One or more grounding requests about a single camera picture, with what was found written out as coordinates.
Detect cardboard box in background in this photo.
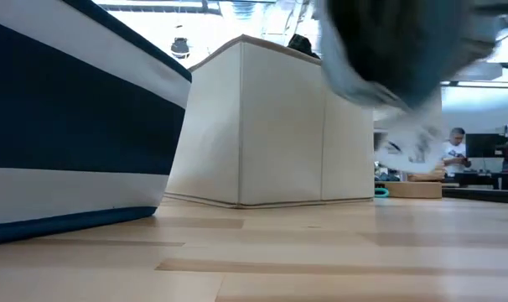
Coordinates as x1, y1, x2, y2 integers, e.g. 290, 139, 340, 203
383, 180, 443, 200

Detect navy white striped bin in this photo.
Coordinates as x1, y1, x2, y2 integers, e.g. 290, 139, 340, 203
0, 0, 193, 247

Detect dark green garment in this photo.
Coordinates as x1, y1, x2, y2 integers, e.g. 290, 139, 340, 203
286, 33, 321, 60

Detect beige fabric storage bin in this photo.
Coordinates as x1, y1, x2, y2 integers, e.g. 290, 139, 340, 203
164, 34, 376, 210

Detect blue denim jeans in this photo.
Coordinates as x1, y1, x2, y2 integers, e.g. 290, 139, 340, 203
314, 0, 508, 175

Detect black ceiling fixture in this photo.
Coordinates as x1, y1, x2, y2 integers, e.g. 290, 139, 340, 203
170, 37, 191, 60

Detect person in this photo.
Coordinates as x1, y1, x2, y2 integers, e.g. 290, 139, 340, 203
441, 127, 473, 178

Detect black computer monitor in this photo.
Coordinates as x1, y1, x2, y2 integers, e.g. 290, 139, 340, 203
465, 133, 508, 159

